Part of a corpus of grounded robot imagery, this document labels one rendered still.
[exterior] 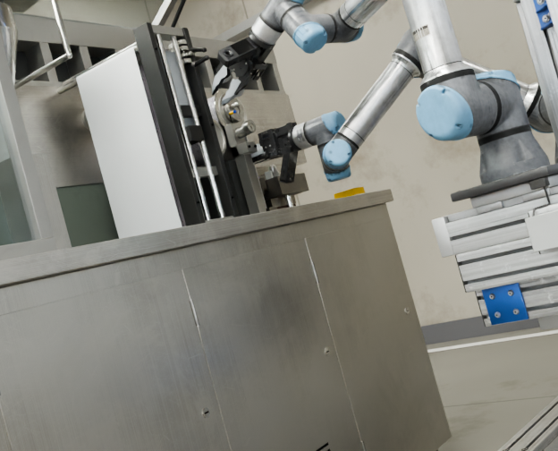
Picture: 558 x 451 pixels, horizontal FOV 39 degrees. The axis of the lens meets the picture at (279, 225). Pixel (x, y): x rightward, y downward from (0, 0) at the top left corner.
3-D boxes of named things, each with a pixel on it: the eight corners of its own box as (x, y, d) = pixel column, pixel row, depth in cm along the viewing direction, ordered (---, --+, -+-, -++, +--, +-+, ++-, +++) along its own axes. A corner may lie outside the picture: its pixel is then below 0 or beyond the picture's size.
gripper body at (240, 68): (257, 82, 214) (281, 47, 209) (239, 81, 207) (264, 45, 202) (239, 64, 217) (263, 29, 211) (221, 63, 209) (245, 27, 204)
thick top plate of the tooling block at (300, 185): (283, 194, 242) (277, 175, 242) (189, 225, 265) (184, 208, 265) (308, 190, 255) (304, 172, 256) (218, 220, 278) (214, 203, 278)
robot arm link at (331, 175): (327, 181, 219) (317, 143, 219) (325, 184, 230) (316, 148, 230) (354, 173, 218) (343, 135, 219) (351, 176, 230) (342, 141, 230)
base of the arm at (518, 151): (560, 163, 174) (547, 120, 174) (536, 168, 162) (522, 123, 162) (498, 181, 183) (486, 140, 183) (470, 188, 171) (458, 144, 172)
